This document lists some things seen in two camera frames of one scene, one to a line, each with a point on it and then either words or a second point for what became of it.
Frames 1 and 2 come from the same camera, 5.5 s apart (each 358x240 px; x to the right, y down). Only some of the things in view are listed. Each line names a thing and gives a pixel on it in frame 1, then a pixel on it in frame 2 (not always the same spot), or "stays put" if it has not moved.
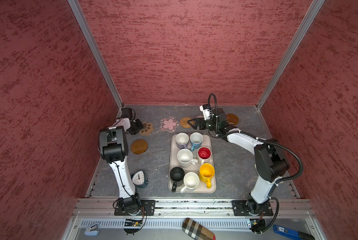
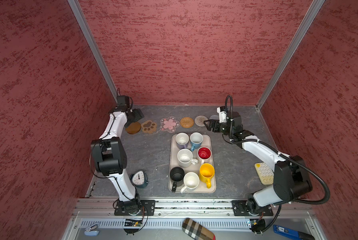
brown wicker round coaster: (184, 122) stays put
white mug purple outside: (182, 139) stays put
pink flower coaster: (169, 124) stays put
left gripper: (140, 125) -> (138, 114)
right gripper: (197, 121) -> (212, 121)
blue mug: (196, 139) stays put
